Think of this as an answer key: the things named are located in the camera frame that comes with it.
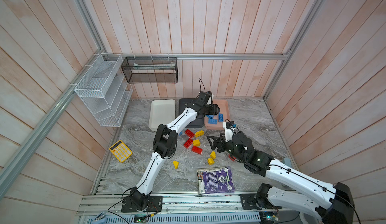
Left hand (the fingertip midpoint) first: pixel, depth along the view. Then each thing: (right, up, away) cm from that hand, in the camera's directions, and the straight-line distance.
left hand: (217, 111), depth 97 cm
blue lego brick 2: (-3, -3, +10) cm, 11 cm away
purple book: (-4, -37, -17) cm, 41 cm away
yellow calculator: (-60, -24, -6) cm, 65 cm away
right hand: (-6, -13, -21) cm, 26 cm away
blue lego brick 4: (+5, -4, +10) cm, 12 cm away
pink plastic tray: (+9, +2, +17) cm, 19 cm away
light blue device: (+37, -28, -15) cm, 49 cm away
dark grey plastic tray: (-11, -7, +7) cm, 15 cm away
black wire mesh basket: (-46, +30, +8) cm, 55 cm away
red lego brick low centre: (-13, -24, -6) cm, 28 cm away
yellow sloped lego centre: (-4, -26, -9) cm, 28 cm away
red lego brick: (-18, -15, +1) cm, 23 cm away
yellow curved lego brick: (-11, -14, +1) cm, 18 cm away
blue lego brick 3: (-3, -7, +7) cm, 10 cm away
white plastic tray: (-40, 0, +19) cm, 44 cm away
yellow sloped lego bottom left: (-26, -30, -12) cm, 42 cm away
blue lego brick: (-24, -15, +3) cm, 29 cm away
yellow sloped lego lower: (-6, -29, -11) cm, 32 cm away
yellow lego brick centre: (-14, -20, -4) cm, 24 cm away
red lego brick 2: (-19, -20, -4) cm, 28 cm away
